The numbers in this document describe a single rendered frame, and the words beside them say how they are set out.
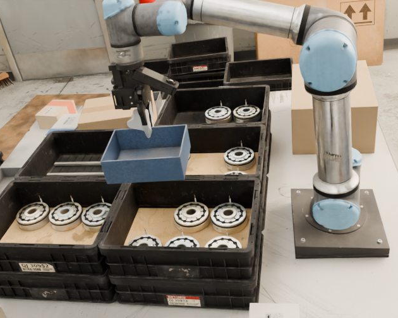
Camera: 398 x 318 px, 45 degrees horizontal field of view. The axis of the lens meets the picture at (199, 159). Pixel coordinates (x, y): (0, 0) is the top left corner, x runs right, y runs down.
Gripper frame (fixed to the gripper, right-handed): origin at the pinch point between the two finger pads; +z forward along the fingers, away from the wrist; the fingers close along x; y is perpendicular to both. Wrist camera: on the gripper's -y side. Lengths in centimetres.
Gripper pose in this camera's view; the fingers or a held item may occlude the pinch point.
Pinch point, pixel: (151, 132)
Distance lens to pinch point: 129.6
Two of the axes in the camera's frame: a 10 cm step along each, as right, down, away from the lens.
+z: 1.2, 8.7, 4.8
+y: -9.8, 0.4, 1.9
